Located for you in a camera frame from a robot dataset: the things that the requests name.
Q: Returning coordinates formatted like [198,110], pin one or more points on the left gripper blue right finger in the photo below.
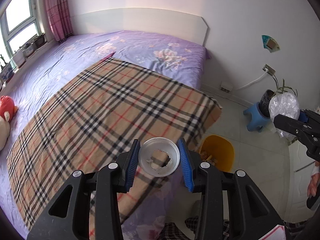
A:
[186,164]

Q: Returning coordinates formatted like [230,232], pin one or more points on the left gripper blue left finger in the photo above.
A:
[131,164]

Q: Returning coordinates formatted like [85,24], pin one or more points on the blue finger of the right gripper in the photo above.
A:
[303,117]

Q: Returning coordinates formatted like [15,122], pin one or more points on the clear plastic bag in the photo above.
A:
[285,104]

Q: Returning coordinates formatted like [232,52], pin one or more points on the white torn plastic lid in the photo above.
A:
[159,157]

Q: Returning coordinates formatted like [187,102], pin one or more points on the yellow trash bin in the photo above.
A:
[218,151]

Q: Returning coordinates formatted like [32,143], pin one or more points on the person's right hand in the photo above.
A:
[314,181]

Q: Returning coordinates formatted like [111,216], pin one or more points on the dark vase with plant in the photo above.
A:
[263,105]

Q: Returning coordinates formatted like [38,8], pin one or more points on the blue plastic stool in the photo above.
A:
[258,120]

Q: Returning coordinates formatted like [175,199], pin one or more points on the tan plaid blanket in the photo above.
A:
[94,118]

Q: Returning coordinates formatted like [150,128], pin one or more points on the pink edged white paper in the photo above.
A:
[277,233]

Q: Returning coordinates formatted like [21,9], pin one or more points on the purple floral bed sheet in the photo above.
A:
[34,85]

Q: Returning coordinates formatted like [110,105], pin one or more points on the red and cream plush toy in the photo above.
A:
[8,109]

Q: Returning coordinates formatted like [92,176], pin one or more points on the white bed headboard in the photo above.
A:
[167,22]

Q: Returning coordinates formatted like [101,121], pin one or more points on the small blue patterned pot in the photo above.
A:
[28,49]

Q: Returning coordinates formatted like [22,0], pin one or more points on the white pot red rim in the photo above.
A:
[18,58]

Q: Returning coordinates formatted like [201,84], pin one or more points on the blue and white porcelain pot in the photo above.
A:
[6,70]

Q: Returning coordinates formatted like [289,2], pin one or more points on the dark brown plant pot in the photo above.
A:
[39,41]

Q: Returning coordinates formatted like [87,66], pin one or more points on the right pink curtain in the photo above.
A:
[59,19]

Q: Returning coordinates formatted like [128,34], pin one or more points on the wall socket plate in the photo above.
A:
[269,69]

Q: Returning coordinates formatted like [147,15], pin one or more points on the teal fan wall decoration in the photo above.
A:
[270,43]

